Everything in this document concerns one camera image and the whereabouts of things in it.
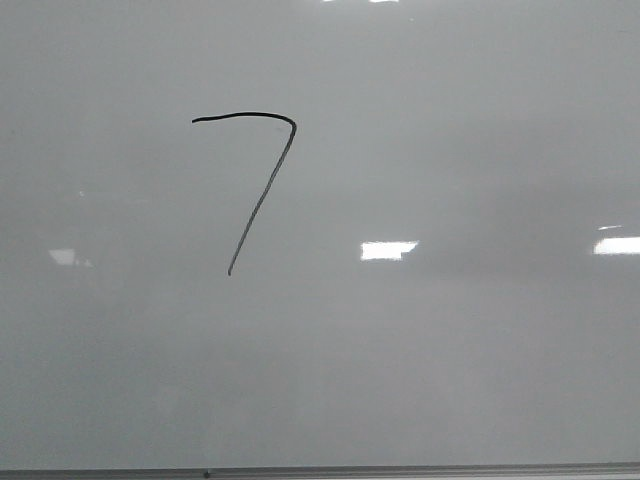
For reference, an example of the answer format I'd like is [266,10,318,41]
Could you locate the white whiteboard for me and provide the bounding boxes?
[1,1,639,469]

